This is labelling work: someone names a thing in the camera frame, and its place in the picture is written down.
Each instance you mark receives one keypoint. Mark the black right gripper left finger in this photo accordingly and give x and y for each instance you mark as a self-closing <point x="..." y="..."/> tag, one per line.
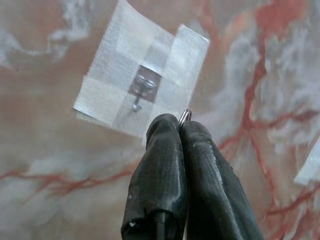
<point x="156" y="180"/>

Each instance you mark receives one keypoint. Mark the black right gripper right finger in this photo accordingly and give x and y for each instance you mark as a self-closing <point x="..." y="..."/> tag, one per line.
<point x="212" y="182"/>

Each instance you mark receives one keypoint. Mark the white tape piece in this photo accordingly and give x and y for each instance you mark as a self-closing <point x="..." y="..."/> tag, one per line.
<point x="308" y="170"/>

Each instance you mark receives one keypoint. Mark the white tape strips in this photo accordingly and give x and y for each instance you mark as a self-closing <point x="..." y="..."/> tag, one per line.
<point x="140" y="75"/>

